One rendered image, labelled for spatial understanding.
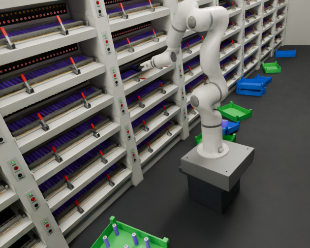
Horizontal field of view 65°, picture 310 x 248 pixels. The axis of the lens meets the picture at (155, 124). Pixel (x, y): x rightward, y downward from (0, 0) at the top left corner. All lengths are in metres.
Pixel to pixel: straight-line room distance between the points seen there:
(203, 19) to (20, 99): 0.89
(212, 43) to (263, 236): 1.09
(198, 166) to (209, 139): 0.17
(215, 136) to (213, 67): 0.40
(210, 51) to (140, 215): 1.12
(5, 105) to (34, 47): 0.28
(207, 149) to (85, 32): 0.94
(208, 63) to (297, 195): 1.07
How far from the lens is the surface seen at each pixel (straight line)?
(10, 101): 1.24
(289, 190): 1.90
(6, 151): 1.26
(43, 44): 1.27
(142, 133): 1.84
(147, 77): 1.76
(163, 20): 2.00
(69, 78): 1.34
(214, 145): 1.46
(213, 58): 1.28
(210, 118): 1.38
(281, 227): 1.68
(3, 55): 1.20
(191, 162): 1.45
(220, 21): 1.29
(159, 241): 1.15
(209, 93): 1.31
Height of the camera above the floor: 1.29
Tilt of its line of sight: 29 degrees down
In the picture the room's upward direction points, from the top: 10 degrees counter-clockwise
